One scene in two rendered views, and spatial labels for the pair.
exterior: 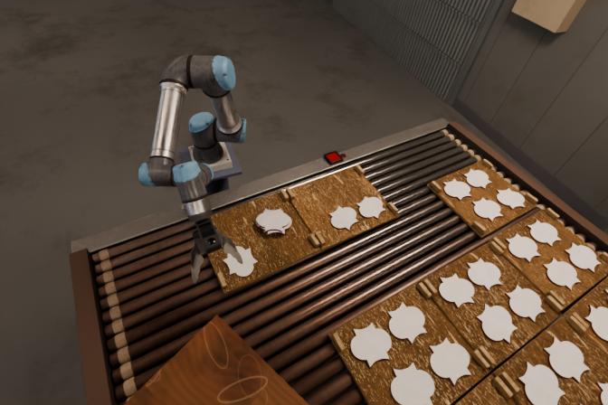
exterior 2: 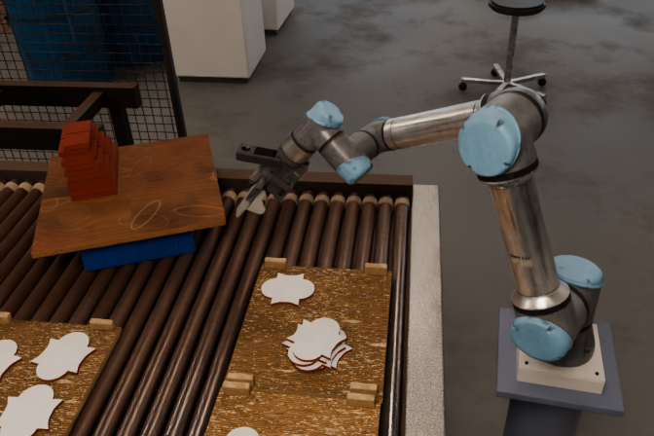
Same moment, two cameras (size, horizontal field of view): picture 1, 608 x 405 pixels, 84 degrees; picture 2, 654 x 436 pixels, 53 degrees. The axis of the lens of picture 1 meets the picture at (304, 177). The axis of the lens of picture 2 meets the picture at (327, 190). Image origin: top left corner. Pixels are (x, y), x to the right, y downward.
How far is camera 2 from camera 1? 169 cm
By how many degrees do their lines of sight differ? 90
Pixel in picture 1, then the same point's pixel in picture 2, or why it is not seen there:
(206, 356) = (196, 203)
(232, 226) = (351, 305)
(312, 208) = (306, 422)
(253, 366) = (153, 225)
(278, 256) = (260, 330)
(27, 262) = not seen: hidden behind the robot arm
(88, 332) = (308, 175)
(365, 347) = (67, 346)
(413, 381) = not seen: outside the picture
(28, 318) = (497, 292)
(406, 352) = (12, 387)
